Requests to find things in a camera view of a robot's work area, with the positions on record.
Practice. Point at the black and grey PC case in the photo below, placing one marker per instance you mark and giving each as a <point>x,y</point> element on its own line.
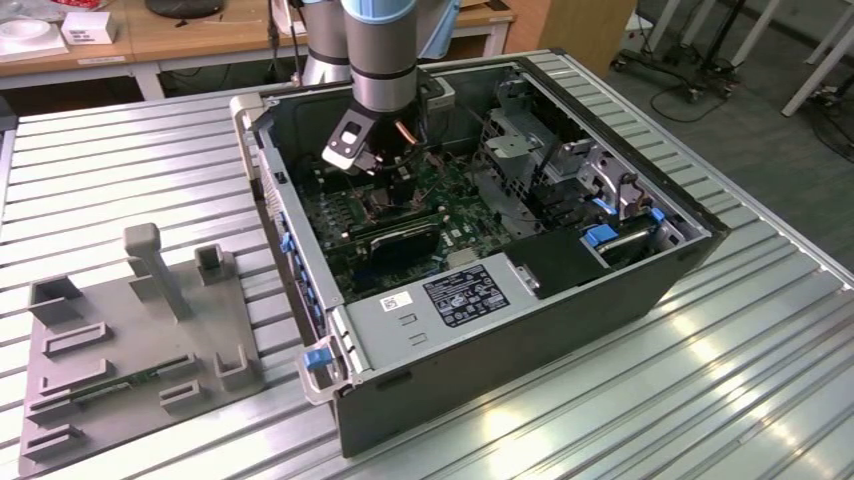
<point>500,390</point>

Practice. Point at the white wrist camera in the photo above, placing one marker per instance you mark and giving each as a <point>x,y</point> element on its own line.
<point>347,145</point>

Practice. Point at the black wheeled stand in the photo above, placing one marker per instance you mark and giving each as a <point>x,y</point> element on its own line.
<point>714,62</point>

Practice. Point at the green RAM stick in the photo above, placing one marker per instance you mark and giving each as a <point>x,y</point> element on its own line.
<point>113,386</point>

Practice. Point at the wooden cabinet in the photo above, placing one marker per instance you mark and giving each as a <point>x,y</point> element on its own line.
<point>580,30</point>

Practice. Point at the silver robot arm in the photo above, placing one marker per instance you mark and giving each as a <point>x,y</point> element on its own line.
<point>380,65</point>

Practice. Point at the perforated metal drive cage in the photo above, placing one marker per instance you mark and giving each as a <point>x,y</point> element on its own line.
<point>507,150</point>

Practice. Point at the white table leg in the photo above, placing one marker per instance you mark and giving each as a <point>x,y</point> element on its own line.
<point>821,75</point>

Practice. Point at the grey parts rack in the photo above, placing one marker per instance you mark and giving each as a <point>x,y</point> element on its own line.
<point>133,350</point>

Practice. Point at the small silver chipset heatsink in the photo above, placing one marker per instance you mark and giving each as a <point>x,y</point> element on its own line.
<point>462,257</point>

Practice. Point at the small blue clip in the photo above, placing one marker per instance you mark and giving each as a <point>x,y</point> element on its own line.
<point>600,205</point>
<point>655,216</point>

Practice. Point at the grey power supply unit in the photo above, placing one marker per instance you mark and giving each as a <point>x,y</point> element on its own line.
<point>380,325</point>

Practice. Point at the red patterned bag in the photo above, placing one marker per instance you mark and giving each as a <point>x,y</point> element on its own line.
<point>80,3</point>

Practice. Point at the wooden desk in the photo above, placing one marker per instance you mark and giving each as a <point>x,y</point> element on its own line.
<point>200,35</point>

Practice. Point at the blue case latch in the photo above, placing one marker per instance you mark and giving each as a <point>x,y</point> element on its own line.
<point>315,361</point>

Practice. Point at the green motherboard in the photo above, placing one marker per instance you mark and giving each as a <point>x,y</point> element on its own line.
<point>460,220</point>

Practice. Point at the white barcode sticker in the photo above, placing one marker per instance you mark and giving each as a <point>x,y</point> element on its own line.
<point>395,303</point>

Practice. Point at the CPU socket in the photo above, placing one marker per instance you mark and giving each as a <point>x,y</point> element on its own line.
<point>394,215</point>

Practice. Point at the black rating label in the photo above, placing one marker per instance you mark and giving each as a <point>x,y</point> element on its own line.
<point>467,295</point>

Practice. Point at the white bowl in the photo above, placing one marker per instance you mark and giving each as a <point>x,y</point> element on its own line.
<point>27,32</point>

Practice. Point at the blue slot retainer tab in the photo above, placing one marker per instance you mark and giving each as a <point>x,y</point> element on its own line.
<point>286,244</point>

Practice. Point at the black plastic shroud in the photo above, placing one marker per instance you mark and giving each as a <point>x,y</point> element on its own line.
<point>554,265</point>

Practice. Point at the RAM slot with white clips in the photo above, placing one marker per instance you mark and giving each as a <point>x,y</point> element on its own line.
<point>334,182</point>

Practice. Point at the white cardboard box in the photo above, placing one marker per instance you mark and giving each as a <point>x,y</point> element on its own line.
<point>87,27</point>

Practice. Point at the black round object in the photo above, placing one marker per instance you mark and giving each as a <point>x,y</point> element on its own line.
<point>183,6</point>

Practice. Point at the black expansion card with fan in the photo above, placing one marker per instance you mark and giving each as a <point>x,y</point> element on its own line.
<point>400,245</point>

